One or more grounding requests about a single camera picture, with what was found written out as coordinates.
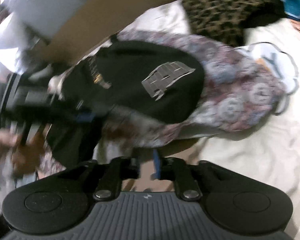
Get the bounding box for person's left hand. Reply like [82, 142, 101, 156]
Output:
[0, 129, 45, 176]

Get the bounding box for white bear print duvet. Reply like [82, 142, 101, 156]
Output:
[0, 0, 300, 240]

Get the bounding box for brown cardboard sheet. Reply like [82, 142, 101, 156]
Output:
[37, 0, 176, 64]

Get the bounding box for leopard print garment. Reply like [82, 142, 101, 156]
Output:
[181, 0, 286, 47]

